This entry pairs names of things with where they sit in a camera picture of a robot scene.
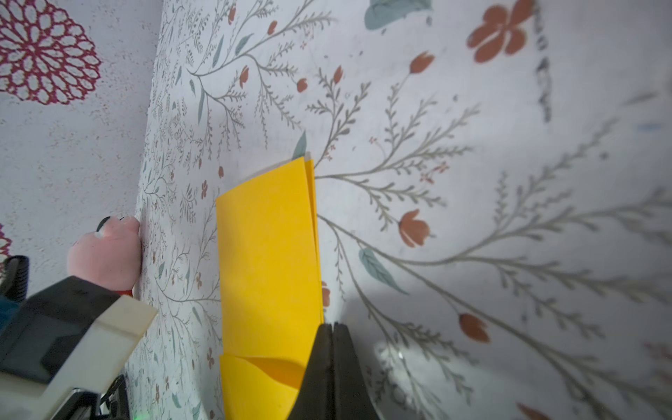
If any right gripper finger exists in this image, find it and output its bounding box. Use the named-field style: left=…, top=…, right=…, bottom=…
left=288, top=323, right=379, bottom=420

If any yellow square paper sheet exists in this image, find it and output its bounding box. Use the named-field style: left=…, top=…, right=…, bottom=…
left=216, top=159, right=324, bottom=419

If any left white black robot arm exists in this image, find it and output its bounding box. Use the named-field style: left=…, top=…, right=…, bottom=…
left=1, top=255, right=158, bottom=419

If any pink doll red dotted dress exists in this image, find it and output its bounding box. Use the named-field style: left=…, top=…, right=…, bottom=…
left=66, top=216, right=143, bottom=296

